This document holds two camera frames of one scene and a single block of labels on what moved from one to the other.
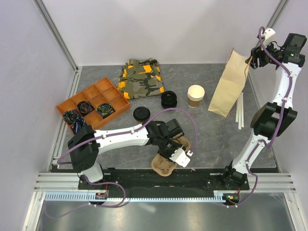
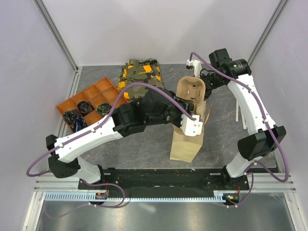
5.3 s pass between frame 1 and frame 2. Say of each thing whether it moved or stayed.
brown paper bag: moved
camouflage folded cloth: stayed
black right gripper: moved
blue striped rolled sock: stayed
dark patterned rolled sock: stayed
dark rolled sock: stayed
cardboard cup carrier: moved
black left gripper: moved
